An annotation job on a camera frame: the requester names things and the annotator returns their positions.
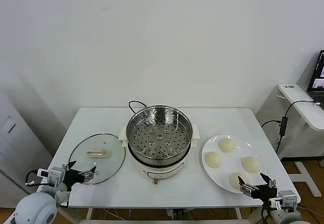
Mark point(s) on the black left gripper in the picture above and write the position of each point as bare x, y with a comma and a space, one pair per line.
72, 176

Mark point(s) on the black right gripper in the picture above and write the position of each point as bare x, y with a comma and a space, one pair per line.
263, 191

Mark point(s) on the white steamed baozi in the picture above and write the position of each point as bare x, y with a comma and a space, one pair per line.
234, 179
226, 145
251, 163
213, 159

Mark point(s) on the round glass pot lid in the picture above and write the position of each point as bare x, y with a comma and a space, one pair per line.
101, 158

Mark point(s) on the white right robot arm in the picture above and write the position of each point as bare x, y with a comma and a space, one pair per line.
283, 216

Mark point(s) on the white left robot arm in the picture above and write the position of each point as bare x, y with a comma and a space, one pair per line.
35, 207

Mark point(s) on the perforated steel steamer basket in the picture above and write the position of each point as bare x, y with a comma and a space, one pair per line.
159, 138

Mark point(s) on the large white round plate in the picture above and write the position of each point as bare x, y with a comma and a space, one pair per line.
227, 166

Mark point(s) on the black power adapter brick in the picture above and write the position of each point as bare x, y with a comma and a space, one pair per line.
283, 126

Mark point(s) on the white metal cabinet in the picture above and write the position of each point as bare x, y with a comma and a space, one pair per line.
15, 143

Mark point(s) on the cream electric cooker pot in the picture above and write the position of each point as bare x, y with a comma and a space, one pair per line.
162, 169

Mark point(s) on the white power strip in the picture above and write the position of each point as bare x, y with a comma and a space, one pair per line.
177, 212

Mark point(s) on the white side desk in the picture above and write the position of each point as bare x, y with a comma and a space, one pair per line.
298, 107

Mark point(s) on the black desk label sticker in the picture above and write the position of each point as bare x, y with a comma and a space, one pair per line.
289, 86

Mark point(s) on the black laptop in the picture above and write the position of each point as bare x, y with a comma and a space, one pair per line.
317, 82

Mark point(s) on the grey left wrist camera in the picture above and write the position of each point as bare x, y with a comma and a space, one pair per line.
56, 174

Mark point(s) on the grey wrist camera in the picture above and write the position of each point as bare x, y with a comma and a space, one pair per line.
56, 174
286, 198

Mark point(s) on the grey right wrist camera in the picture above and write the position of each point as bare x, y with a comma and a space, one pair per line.
286, 198

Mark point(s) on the white metal table frame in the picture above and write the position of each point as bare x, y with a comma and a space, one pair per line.
126, 221

